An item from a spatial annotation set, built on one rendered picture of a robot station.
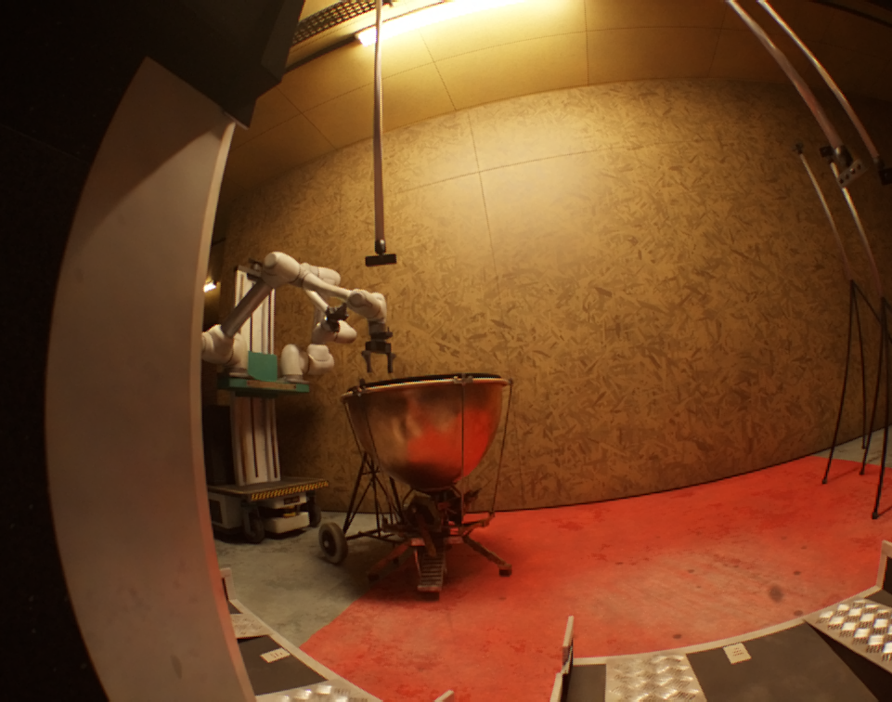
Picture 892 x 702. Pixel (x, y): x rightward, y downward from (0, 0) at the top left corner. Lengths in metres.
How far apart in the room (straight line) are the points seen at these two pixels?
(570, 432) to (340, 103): 3.10
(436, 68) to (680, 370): 2.83
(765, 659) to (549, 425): 1.96
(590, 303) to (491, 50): 2.05
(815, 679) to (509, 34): 3.46
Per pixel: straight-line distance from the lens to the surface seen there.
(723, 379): 2.74
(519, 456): 2.53
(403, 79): 3.33
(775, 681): 0.95
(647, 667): 0.97
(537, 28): 3.18
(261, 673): 1.11
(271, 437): 2.70
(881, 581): 1.28
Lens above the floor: 0.63
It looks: 11 degrees up
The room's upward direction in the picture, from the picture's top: 6 degrees counter-clockwise
